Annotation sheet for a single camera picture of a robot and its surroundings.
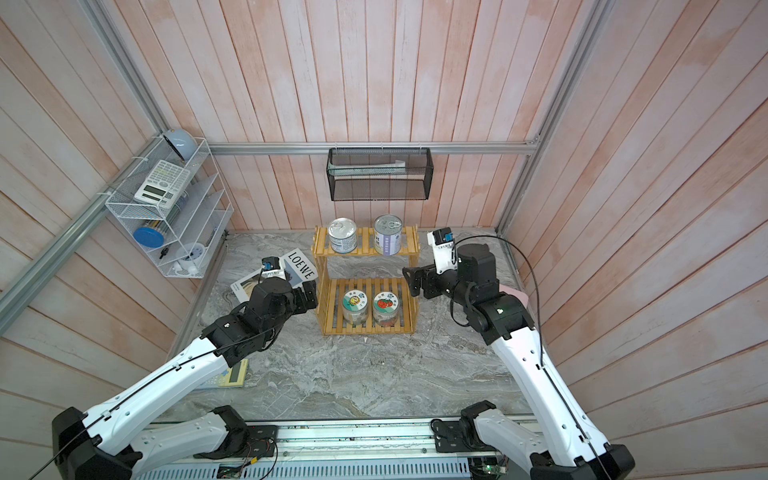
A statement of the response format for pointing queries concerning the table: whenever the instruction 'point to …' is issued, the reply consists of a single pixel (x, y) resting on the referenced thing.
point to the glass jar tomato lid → (386, 309)
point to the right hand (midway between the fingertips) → (418, 263)
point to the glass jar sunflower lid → (355, 307)
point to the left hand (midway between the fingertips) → (301, 289)
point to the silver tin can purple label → (388, 229)
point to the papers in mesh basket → (362, 171)
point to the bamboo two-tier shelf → (329, 292)
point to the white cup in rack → (189, 256)
